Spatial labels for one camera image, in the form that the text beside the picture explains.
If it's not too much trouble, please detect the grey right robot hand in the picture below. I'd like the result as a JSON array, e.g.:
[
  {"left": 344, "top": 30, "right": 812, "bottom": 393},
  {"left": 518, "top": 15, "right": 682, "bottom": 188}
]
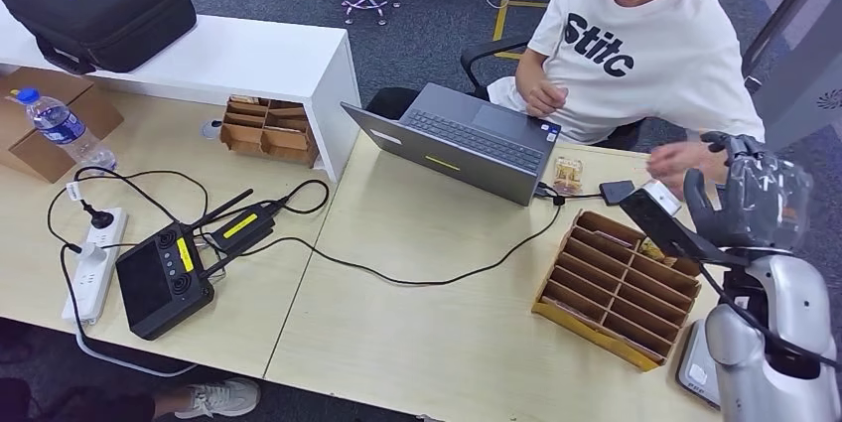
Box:
[{"left": 682, "top": 131, "right": 815, "bottom": 252}]

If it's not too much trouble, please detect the person's left hand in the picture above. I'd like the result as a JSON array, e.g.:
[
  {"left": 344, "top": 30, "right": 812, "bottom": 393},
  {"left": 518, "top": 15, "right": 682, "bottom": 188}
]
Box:
[{"left": 646, "top": 140, "right": 728, "bottom": 200}]

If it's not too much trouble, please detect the person's right hand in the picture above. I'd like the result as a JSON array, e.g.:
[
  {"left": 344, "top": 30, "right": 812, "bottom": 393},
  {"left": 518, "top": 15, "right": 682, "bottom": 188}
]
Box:
[{"left": 525, "top": 79, "right": 570, "bottom": 119}]

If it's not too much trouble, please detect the large wooden slotted card organizer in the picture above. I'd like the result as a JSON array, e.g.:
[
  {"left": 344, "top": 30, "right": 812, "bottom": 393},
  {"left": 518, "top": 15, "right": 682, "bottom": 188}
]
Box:
[{"left": 531, "top": 210, "right": 703, "bottom": 373}]

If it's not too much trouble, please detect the patterned card in clear sleeve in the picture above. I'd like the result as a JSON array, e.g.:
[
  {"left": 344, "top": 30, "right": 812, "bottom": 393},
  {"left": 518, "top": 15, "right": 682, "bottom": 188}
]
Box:
[{"left": 552, "top": 155, "right": 585, "bottom": 196}]

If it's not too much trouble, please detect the person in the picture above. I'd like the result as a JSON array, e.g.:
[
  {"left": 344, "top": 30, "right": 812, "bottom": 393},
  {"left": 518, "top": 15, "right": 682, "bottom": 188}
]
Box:
[{"left": 365, "top": 0, "right": 768, "bottom": 200}]

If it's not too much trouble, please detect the white card reader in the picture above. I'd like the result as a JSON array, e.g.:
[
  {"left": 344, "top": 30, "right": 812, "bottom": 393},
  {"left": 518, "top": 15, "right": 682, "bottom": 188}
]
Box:
[{"left": 675, "top": 320, "right": 722, "bottom": 410}]

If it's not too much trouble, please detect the seated person's leg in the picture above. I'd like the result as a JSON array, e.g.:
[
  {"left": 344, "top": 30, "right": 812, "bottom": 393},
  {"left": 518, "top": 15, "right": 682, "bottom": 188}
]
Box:
[{"left": 0, "top": 375, "right": 199, "bottom": 422}]

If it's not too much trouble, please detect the small dark grey box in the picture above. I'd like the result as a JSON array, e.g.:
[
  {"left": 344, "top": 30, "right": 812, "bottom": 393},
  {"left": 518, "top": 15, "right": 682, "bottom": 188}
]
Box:
[{"left": 598, "top": 180, "right": 637, "bottom": 208}]

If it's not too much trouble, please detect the black office chair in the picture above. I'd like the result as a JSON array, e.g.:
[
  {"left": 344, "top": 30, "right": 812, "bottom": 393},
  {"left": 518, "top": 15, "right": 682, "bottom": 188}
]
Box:
[{"left": 460, "top": 37, "right": 531, "bottom": 101}]

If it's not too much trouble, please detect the yellow floor tape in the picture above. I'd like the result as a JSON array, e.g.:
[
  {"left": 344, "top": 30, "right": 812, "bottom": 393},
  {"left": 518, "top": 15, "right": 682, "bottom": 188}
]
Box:
[{"left": 492, "top": 0, "right": 550, "bottom": 63}]

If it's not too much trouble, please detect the grey laptop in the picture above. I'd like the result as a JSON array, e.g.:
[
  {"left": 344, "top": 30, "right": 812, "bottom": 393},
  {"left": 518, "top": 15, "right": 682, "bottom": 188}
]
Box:
[{"left": 341, "top": 81, "right": 562, "bottom": 208}]

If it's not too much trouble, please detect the grey kiosk stand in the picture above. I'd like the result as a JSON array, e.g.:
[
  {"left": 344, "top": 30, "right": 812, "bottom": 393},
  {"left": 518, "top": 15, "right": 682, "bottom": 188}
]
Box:
[{"left": 750, "top": 7, "right": 842, "bottom": 152}]

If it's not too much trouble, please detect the small wooden slotted organizer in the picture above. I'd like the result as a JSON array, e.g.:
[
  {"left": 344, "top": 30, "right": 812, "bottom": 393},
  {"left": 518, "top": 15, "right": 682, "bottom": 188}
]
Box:
[{"left": 219, "top": 94, "right": 321, "bottom": 169}]

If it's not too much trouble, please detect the white desk shelf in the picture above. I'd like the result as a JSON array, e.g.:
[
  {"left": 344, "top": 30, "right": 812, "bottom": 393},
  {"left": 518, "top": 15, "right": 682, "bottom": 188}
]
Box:
[{"left": 0, "top": 0, "right": 363, "bottom": 184}]

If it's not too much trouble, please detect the black transmitter with yellow label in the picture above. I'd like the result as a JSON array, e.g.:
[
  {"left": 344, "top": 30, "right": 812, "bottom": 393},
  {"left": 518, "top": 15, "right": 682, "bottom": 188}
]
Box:
[{"left": 210, "top": 200, "right": 289, "bottom": 256}]

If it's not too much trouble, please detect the black screen remote controller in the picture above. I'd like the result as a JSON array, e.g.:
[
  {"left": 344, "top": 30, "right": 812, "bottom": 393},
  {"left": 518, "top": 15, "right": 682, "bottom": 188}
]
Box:
[{"left": 114, "top": 189, "right": 256, "bottom": 342}]

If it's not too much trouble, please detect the white sneaker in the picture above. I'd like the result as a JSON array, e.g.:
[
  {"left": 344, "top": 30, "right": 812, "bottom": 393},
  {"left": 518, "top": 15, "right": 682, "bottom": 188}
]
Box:
[{"left": 174, "top": 377, "right": 262, "bottom": 420}]

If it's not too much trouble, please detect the black carrying case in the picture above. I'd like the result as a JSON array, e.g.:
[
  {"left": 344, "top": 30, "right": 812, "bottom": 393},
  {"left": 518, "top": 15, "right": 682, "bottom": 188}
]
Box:
[{"left": 0, "top": 0, "right": 198, "bottom": 74}]

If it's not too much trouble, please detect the clear water bottle blue cap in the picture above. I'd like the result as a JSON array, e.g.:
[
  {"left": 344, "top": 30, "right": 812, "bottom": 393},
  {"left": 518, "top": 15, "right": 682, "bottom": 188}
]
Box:
[{"left": 15, "top": 86, "right": 119, "bottom": 172}]

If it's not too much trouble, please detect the white power strip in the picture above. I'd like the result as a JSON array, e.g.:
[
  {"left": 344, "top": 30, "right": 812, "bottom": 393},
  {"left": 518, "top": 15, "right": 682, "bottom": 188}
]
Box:
[{"left": 61, "top": 206, "right": 129, "bottom": 325}]

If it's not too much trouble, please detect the brown cardboard box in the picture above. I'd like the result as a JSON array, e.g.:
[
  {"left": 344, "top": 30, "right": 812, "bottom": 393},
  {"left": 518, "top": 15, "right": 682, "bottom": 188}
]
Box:
[{"left": 0, "top": 66, "right": 125, "bottom": 184}]

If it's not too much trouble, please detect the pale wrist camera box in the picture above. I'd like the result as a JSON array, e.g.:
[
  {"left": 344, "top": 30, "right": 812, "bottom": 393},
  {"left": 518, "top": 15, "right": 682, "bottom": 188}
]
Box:
[{"left": 640, "top": 180, "right": 683, "bottom": 217}]

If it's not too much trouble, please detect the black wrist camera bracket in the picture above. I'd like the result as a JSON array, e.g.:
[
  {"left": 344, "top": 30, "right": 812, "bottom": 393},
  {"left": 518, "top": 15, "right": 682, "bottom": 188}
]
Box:
[{"left": 618, "top": 187, "right": 752, "bottom": 269}]

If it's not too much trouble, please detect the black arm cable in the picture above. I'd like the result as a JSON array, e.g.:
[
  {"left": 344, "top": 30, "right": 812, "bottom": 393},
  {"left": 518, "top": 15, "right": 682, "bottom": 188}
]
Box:
[{"left": 697, "top": 260, "right": 842, "bottom": 371}]

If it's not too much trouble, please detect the chrome stanchion post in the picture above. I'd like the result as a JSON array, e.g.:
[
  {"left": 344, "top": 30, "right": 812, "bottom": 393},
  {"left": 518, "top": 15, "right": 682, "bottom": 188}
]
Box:
[{"left": 742, "top": 0, "right": 842, "bottom": 94}]

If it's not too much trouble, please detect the long black cable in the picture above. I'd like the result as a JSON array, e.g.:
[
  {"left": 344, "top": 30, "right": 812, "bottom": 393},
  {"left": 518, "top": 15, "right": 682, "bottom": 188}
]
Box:
[{"left": 197, "top": 189, "right": 603, "bottom": 287}]

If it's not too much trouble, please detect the short looped black cable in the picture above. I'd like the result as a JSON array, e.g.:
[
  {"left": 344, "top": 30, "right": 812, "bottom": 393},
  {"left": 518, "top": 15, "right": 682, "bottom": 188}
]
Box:
[{"left": 278, "top": 179, "right": 331, "bottom": 216}]

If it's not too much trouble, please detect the black plug with looped cable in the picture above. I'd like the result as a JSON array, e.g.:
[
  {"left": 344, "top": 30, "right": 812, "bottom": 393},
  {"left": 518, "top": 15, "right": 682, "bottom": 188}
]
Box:
[{"left": 46, "top": 167, "right": 211, "bottom": 249}]

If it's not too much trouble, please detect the white plug with black cable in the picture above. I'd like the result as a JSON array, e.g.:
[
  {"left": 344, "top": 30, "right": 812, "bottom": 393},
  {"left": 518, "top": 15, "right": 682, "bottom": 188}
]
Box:
[{"left": 59, "top": 241, "right": 108, "bottom": 342}]

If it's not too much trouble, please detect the white power strip cord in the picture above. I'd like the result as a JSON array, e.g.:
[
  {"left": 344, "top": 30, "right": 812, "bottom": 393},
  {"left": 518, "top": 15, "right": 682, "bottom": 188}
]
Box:
[{"left": 73, "top": 330, "right": 199, "bottom": 379}]

